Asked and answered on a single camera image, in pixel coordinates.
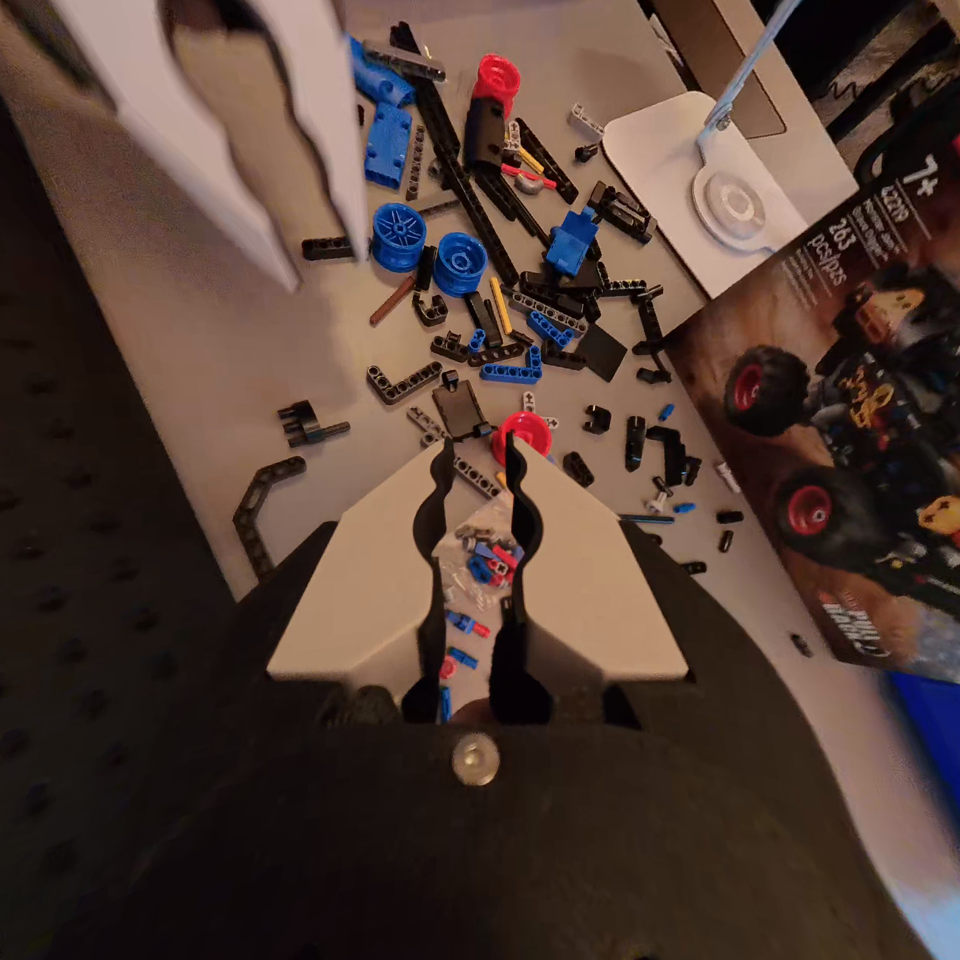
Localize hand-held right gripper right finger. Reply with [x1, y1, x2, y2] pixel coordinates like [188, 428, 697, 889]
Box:
[487, 433, 690, 724]

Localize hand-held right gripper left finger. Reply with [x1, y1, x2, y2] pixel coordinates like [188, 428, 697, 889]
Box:
[266, 438, 457, 724]

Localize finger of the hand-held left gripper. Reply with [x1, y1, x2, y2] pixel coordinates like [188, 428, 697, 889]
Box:
[246, 0, 372, 262]
[51, 0, 303, 294]

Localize black angled long beam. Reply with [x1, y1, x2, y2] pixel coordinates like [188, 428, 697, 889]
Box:
[231, 455, 309, 584]

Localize black connector assembly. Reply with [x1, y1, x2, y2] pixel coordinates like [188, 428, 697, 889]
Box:
[276, 399, 352, 450]

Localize grey desk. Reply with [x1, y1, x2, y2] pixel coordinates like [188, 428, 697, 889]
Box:
[0, 0, 960, 960]

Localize blue curved panel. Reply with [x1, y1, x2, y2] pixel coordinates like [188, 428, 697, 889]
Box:
[346, 33, 416, 106]

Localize blue rectangular panel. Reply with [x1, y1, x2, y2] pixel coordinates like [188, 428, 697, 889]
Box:
[364, 101, 414, 189]

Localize grey seven-hole beam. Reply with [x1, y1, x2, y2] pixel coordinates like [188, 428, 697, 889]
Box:
[363, 46, 447, 82]

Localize clear bag of small pins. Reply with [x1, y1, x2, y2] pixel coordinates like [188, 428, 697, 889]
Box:
[437, 495, 530, 615]

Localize blue wheel rim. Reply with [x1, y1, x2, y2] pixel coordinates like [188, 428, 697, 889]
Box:
[370, 202, 429, 273]
[432, 231, 490, 299]

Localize scattered small pins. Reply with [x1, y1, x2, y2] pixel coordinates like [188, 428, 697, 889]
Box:
[618, 401, 816, 661]

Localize black curved panel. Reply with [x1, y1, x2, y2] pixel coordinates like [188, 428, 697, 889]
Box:
[463, 97, 507, 170]

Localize red wheel rim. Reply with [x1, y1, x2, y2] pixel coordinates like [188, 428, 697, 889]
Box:
[491, 411, 555, 470]
[471, 52, 522, 106]

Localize black L-shaped beam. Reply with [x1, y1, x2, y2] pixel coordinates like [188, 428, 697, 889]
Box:
[365, 360, 444, 407]

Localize black flat clip panel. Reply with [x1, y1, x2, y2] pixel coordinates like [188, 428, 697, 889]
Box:
[432, 370, 498, 444]

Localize blue L-shaped beam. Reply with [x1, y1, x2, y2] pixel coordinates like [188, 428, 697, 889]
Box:
[480, 345, 546, 386]

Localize thin black beam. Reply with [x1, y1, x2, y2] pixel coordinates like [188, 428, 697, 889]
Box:
[514, 117, 580, 206]

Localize black square panel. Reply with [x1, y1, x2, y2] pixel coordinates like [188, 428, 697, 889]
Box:
[576, 323, 630, 384]

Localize black rectangular brick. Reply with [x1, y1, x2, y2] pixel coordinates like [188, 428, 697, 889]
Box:
[465, 290, 502, 348]

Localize blue bent short beam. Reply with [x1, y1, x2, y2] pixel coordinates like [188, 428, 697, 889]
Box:
[527, 309, 579, 348]

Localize blue folded panel piece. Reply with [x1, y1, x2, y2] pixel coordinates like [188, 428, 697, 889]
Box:
[545, 207, 603, 276]

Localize long grey beam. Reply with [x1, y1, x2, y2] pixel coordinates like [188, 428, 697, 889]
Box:
[510, 291, 590, 336]

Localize monster truck toy box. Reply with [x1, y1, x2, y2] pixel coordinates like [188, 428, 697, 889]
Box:
[663, 131, 960, 684]

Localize blue bin of plastic bags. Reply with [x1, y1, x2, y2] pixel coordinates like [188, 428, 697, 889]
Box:
[885, 667, 960, 811]

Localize black bent frame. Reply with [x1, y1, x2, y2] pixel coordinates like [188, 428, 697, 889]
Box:
[645, 424, 704, 489]

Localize black frame piece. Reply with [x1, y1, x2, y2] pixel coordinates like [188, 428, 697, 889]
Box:
[586, 180, 660, 246]

